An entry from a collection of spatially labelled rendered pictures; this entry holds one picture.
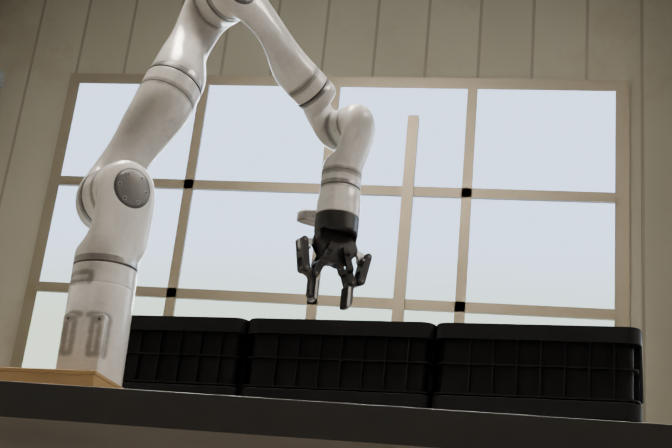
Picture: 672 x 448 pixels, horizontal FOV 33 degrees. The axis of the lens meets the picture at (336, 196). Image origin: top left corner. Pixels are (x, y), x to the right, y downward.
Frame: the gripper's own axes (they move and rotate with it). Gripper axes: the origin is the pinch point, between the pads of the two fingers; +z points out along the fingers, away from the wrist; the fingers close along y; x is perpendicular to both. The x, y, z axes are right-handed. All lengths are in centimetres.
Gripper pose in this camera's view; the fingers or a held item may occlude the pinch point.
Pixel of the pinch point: (329, 296)
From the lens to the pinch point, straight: 188.0
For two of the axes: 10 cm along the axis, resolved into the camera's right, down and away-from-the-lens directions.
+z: -1.0, 9.2, -3.7
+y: 8.7, 2.6, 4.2
